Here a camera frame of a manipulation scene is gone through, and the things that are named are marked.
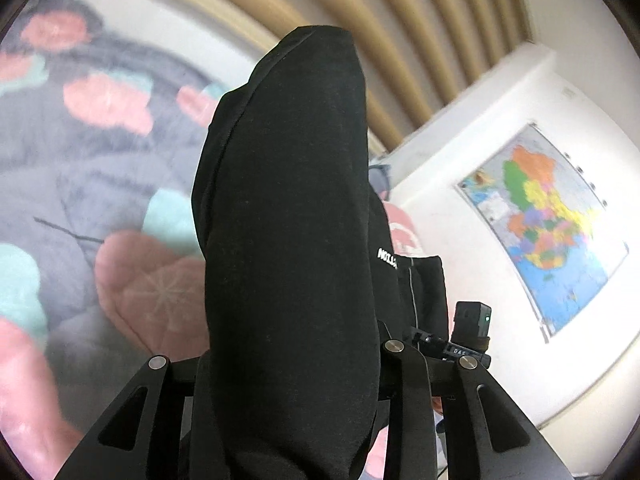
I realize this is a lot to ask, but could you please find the blue-grey pillow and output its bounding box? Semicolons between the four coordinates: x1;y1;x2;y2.
369;162;392;196

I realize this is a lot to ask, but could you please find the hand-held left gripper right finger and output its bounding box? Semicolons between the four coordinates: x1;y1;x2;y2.
376;321;571;480

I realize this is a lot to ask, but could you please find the black garment with grey piping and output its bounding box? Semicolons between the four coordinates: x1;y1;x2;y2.
177;25;451;480

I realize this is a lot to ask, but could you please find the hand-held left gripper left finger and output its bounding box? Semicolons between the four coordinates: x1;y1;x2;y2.
55;355;202;480

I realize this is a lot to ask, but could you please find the colourful wall map poster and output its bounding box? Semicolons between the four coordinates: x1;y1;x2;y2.
455;121;631;345

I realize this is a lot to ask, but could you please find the grey floral quilt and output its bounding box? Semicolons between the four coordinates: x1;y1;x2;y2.
0;0;261;480

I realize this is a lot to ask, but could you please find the beige striped window blind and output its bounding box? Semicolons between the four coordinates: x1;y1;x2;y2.
120;0;533;156

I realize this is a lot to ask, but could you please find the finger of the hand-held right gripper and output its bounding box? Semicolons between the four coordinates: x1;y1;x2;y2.
402;327;448;361

